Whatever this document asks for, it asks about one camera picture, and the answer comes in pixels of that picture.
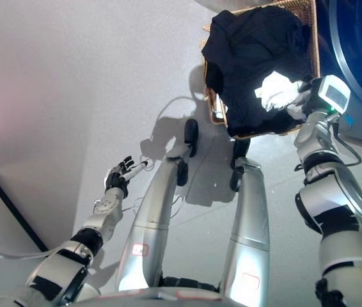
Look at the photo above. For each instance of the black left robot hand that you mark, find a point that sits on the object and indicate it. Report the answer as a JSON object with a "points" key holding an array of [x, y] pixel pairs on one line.
{"points": [[115, 180]]}

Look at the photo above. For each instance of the black garment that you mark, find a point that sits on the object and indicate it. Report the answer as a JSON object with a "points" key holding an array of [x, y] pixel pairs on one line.
{"points": [[251, 57]]}

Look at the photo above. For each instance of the black right robot foot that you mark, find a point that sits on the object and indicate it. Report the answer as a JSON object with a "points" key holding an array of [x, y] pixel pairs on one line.
{"points": [[240, 148]]}

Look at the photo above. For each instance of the black robot foot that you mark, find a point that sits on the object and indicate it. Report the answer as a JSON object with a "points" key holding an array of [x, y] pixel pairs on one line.
{"points": [[240, 148], [191, 134]]}

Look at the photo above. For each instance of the grey robot torso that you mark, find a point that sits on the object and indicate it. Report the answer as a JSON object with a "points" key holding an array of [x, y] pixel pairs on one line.
{"points": [[155, 299]]}

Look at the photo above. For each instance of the silver right robot leg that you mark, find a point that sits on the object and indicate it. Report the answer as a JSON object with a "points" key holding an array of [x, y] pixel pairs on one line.
{"points": [[251, 224]]}

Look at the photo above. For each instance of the round washing machine door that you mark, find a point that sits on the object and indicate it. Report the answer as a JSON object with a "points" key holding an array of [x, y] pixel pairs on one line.
{"points": [[225, 4]]}

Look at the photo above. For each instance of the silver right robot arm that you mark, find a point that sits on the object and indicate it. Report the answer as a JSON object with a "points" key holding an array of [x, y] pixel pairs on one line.
{"points": [[337, 198]]}

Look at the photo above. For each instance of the silver left robot leg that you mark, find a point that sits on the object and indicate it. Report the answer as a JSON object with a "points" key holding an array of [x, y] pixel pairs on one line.
{"points": [[149, 217]]}

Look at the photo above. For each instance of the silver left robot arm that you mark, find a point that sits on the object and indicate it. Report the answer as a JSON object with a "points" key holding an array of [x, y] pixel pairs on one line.
{"points": [[59, 268]]}

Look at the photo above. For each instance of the white cloth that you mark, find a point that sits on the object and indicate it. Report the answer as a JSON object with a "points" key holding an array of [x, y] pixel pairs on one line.
{"points": [[277, 89]]}

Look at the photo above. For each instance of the grey front-load washing machine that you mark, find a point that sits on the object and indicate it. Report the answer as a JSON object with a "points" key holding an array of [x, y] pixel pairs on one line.
{"points": [[360, 48]]}

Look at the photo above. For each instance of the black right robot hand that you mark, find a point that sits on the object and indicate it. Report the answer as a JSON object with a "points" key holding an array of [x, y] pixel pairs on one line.
{"points": [[331, 92]]}

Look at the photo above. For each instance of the woven tan laundry basket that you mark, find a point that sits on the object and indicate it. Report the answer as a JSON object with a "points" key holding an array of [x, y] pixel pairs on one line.
{"points": [[313, 48]]}

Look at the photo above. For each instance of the black left robot foot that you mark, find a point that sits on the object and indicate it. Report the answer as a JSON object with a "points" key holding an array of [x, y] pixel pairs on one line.
{"points": [[191, 134]]}

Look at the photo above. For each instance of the silver robot leg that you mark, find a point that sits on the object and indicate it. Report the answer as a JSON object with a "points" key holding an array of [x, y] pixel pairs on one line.
{"points": [[251, 224], [149, 217]]}

